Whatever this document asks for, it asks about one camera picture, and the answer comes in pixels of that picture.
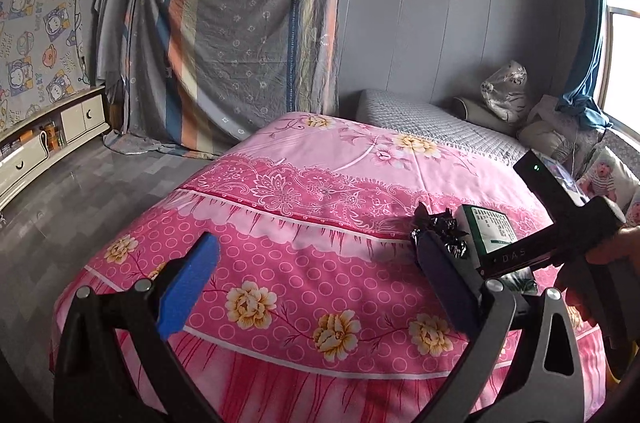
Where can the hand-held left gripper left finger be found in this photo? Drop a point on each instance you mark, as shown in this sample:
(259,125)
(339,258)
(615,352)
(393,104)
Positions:
(190,283)

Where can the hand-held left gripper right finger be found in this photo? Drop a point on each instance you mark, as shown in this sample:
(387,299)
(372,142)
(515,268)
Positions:
(450,288)

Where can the black plastic bag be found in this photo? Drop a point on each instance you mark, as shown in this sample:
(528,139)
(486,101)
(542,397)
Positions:
(447,228)

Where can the green and white milk carton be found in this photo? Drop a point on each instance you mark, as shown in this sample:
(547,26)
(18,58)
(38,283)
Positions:
(487,228)

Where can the person's right hand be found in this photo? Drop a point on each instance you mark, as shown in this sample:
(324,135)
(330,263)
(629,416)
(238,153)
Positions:
(622,245)

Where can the clear plastic packet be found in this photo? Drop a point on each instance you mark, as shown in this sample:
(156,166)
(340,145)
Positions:
(567,173)

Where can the baby print pillow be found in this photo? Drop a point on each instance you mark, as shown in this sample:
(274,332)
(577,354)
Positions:
(605,175)

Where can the cream pillow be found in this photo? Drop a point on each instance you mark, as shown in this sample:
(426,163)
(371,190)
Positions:
(540,133)

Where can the pink floral bed sheet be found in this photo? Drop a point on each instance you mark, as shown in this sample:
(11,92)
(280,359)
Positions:
(300,223)

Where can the clear plastic bag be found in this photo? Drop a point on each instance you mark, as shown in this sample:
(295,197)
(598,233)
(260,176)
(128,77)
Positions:
(505,90)

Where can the grey pillow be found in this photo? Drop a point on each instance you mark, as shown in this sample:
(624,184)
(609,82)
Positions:
(475,108)

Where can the grey quilted blanket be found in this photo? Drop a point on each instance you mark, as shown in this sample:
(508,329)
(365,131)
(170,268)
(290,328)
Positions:
(415,113)

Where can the window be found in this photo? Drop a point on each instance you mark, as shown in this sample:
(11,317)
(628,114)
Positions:
(625,53)

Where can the blue curtain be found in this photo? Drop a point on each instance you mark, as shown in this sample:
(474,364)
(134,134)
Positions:
(590,28)

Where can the white low cabinet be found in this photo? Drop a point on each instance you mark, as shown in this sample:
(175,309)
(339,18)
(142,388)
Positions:
(30,153)

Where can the striped grey hanging cloth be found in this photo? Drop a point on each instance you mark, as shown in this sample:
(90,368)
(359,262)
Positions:
(240,28)

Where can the plain grey draped cloth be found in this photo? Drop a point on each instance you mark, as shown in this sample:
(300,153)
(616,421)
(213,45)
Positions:
(115,3)

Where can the cartoon wall poster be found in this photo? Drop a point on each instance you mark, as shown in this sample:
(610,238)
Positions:
(35,48)

